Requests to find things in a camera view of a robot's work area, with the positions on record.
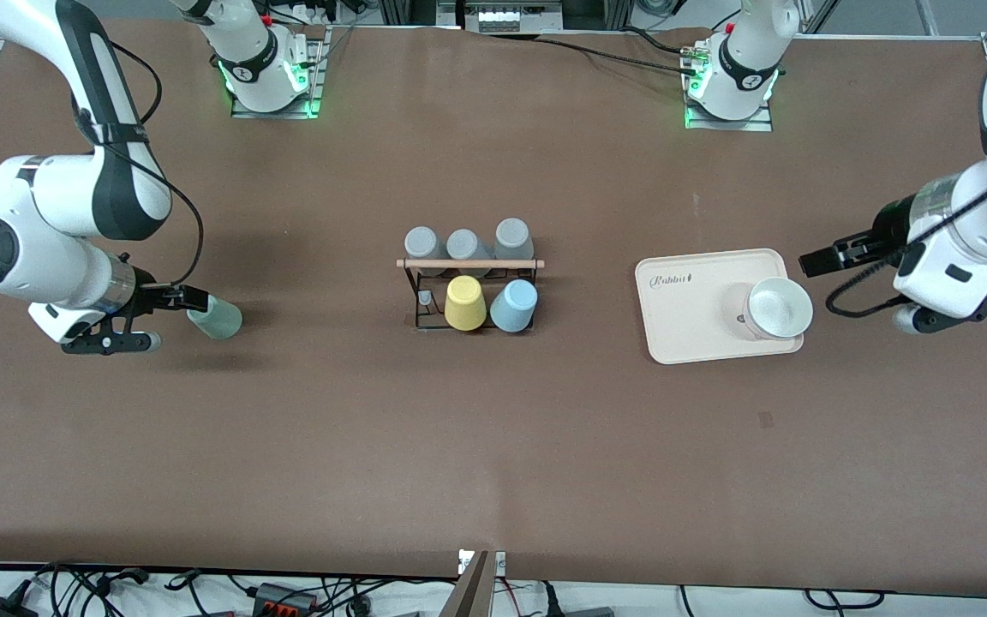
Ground mint green cup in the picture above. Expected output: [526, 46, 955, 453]
[188, 296, 243, 340]

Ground light blue cup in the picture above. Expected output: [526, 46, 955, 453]
[490, 279, 539, 332]

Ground white bowl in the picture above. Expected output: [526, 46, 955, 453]
[742, 276, 814, 341]

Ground beige rabbit print tray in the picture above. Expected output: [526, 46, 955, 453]
[635, 249, 805, 365]

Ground grey cup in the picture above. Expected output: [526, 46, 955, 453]
[494, 218, 536, 277]
[446, 229, 494, 277]
[404, 226, 446, 277]

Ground yellow cup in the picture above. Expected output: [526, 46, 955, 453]
[445, 274, 488, 332]

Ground grey orange connector block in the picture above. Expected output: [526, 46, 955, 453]
[254, 583, 320, 617]

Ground white power strip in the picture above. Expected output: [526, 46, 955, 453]
[476, 0, 565, 33]

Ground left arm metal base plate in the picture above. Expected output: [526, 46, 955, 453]
[684, 99, 775, 132]

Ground black wire cup rack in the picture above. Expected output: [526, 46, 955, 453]
[397, 257, 546, 332]

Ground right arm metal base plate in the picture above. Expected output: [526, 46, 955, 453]
[230, 26, 328, 119]

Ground short black table cable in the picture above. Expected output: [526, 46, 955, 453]
[622, 26, 697, 55]

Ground long black table cable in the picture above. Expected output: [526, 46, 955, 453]
[535, 36, 700, 76]

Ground black looped floor cable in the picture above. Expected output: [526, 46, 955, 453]
[805, 589, 886, 612]

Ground aluminium post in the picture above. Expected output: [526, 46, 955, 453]
[438, 551, 492, 617]

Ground small white bracket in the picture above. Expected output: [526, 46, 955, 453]
[458, 549, 507, 575]

